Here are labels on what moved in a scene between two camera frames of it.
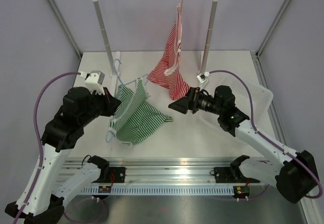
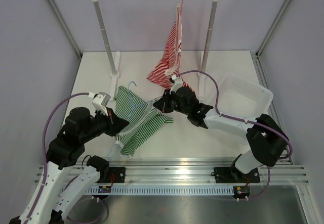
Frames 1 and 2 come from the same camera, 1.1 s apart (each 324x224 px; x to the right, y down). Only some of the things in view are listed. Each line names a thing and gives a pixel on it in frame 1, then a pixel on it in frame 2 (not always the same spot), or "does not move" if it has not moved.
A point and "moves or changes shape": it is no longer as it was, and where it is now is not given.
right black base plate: (224, 174) does not move
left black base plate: (118, 173) does not move
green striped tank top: (135, 117) moves or changes shape
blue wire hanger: (145, 76) to (112, 146)
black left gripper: (111, 102) to (115, 124)
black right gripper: (191, 102) to (163, 104)
